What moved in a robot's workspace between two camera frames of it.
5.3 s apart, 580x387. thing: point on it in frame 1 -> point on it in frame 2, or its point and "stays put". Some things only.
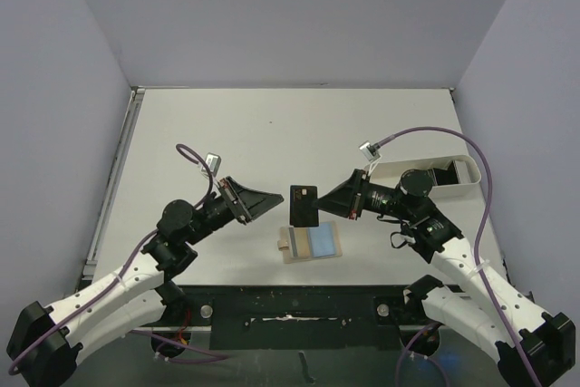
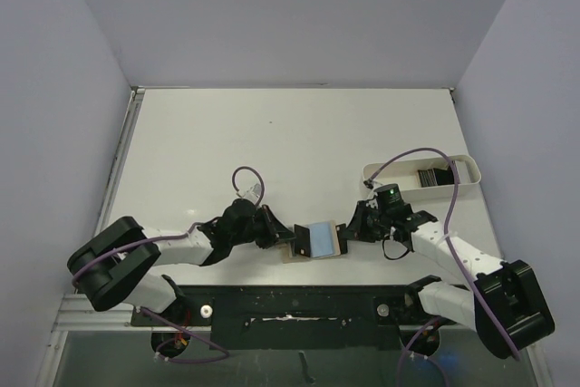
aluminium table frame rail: (137, 96) stays put
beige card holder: (299, 244) stays put
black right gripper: (357, 195) -> (358, 219)
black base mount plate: (298, 316) stays put
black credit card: (302, 213) -> (302, 240)
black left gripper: (249, 203) -> (277, 233)
